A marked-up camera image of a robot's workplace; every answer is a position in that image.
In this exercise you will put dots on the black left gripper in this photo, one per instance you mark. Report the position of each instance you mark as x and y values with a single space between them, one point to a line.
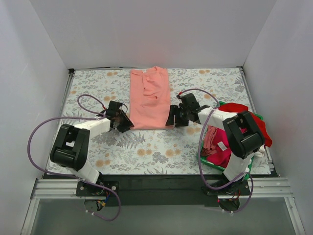
121 120

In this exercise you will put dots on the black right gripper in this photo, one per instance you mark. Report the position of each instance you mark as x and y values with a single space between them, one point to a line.
178 116

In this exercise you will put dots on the salmon pink t shirt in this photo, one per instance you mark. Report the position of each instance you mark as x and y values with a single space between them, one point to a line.
150 98

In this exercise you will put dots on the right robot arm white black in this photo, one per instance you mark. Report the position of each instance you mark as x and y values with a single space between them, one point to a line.
204 116

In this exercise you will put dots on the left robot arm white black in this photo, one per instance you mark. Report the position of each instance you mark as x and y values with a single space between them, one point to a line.
71 146

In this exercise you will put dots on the floral patterned table mat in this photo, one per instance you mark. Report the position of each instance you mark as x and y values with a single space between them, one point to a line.
170 151

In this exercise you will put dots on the dusty pink t shirt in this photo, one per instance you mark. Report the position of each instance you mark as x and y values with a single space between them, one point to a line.
209 148

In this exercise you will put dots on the green plastic basket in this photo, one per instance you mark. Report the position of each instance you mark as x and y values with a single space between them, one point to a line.
210 164

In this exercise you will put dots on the red t shirt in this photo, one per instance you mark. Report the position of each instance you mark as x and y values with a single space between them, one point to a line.
237 108

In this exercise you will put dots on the magenta t shirt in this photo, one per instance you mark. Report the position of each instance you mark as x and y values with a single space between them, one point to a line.
222 157

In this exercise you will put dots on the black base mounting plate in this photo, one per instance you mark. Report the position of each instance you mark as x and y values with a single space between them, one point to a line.
155 190

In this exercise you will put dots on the white t shirt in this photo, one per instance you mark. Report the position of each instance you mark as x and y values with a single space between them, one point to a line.
258 153

